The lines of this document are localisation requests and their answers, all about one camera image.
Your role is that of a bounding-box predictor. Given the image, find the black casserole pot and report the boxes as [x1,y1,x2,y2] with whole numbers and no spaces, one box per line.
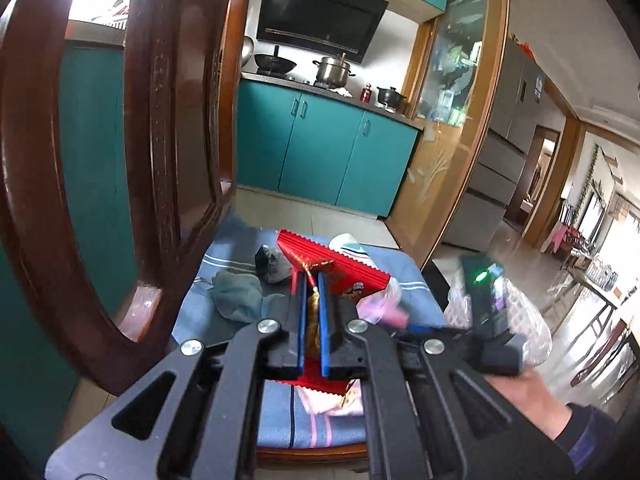
[376,86,408,111]

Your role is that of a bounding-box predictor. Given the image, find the grey foil wrapper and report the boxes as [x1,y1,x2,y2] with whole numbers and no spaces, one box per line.
[254,244,292,285]

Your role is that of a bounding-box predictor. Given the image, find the wood-framed glass sliding door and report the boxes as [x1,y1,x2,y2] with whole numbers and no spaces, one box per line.
[385,0,511,266]

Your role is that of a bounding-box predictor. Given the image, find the black range hood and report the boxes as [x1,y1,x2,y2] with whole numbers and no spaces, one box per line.
[256,0,390,65]

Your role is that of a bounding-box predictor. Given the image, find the blue striped cloth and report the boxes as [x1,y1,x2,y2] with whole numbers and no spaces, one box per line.
[170,227,446,448]

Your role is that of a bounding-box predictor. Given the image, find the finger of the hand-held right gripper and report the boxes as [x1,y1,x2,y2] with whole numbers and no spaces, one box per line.
[395,324,481,356]

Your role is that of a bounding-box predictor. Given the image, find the dining table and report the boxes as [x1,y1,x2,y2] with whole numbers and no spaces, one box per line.
[550,260,636,386]

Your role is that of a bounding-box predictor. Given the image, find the white lattice plastic basket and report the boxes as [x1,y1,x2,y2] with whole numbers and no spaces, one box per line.
[444,285,473,331]

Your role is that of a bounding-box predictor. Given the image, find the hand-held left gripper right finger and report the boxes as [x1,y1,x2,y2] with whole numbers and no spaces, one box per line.
[317,271,576,480]

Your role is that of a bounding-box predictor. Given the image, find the pale pink wrapper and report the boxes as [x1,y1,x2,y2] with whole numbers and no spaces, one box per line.
[297,385,366,417]

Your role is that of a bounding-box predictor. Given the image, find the pink cloth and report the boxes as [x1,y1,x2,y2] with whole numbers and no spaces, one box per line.
[542,224,571,255]

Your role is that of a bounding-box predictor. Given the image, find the carved wooden chair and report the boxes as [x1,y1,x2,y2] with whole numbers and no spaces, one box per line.
[0,0,371,466]

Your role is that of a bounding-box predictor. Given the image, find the red packet with gold tassel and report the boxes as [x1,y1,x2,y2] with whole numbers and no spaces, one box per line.
[276,229,392,393]

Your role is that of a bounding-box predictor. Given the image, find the pink plastic wrapper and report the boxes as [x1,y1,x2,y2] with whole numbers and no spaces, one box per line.
[356,277,411,328]

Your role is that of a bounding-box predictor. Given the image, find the silver refrigerator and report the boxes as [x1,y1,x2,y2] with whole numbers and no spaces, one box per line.
[442,35,548,253]

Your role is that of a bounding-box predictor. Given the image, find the teal base cabinet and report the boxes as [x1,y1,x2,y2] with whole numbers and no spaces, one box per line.
[0,22,138,461]
[236,74,420,218]

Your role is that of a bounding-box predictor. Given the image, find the person's right hand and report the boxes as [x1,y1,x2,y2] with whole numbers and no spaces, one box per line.
[487,372,573,453]

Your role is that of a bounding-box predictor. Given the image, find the grey-green crumpled cloth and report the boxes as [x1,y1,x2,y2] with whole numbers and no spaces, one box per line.
[210,271,288,323]

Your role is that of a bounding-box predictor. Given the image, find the white dish rack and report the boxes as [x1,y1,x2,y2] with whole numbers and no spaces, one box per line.
[90,0,132,28]

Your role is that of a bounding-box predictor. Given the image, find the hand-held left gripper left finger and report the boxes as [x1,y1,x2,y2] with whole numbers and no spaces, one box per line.
[45,267,308,480]

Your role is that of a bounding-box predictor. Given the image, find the white paper cup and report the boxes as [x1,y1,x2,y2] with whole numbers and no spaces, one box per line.
[327,232,373,261]

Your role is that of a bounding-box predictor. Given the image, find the black wok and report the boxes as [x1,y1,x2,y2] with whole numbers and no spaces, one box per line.
[254,45,298,76]

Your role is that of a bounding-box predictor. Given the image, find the clear plastic bag liner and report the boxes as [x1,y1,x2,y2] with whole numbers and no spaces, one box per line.
[442,280,553,368]

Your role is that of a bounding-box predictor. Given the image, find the wooden door frame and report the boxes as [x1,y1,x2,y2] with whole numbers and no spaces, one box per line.
[502,122,586,248]

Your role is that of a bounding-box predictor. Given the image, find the steel stock pot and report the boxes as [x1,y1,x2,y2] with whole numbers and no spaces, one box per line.
[312,52,357,88]

